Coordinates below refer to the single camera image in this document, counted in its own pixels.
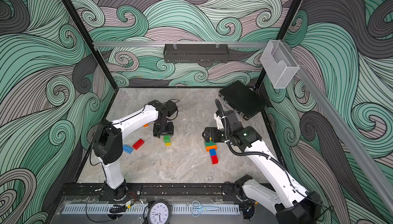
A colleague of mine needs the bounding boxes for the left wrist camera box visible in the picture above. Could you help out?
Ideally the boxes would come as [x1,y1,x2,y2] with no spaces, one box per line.
[164,100,178,121]

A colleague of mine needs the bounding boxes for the green square lego brick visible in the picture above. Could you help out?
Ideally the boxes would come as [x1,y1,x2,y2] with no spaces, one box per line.
[164,135,171,144]

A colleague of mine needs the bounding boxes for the red long lego brick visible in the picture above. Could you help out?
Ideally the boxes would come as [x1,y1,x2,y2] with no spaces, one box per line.
[132,139,144,150]

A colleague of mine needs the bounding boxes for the light blue lego brick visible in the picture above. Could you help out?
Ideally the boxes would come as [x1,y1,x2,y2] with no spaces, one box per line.
[123,145,134,154]

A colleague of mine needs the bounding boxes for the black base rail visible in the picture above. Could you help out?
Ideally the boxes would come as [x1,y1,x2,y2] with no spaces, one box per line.
[59,182,246,202]

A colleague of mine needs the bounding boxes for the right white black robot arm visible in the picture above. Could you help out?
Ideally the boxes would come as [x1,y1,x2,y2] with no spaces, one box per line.
[202,126,322,224]

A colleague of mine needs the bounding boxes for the green long lego brick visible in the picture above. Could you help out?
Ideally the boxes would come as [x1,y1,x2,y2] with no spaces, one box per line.
[204,142,217,147]

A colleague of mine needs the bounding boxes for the clear plastic wall holder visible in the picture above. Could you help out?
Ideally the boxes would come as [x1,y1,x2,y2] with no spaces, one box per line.
[260,40,299,89]

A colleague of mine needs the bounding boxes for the white slotted cable duct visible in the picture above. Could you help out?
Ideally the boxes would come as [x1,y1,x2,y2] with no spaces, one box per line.
[61,204,240,215]

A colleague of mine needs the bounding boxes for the blue square lego brick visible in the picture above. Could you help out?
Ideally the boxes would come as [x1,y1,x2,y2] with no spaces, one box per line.
[209,149,217,156]

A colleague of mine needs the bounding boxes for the light blue scissors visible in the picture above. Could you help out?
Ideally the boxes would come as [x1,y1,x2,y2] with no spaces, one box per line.
[191,200,219,217]

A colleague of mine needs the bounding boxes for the black briefcase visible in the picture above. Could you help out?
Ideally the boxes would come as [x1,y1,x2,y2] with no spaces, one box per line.
[219,81,267,120]

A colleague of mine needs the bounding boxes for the aluminium right rail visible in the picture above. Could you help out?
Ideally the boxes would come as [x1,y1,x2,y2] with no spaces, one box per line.
[282,41,393,215]

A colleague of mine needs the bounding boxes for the aluminium back rail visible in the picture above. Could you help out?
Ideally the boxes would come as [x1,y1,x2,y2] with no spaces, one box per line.
[93,40,268,49]

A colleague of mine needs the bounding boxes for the orange long lego brick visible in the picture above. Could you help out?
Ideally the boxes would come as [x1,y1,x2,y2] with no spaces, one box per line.
[206,145,218,152]

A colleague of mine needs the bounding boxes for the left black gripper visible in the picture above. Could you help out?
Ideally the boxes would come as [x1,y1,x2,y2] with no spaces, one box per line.
[154,120,175,138]

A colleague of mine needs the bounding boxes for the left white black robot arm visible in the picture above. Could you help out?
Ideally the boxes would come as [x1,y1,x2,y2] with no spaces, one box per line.
[92,100,178,195]

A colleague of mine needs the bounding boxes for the red square lego brick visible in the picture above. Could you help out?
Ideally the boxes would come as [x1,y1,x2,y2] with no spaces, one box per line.
[210,155,219,165]

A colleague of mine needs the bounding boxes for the aluminium rail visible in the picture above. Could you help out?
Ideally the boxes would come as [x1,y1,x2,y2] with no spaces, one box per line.
[282,41,393,215]
[93,40,268,49]

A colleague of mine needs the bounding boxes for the white analog clock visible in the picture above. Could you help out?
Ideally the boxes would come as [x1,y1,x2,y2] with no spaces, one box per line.
[147,200,172,224]

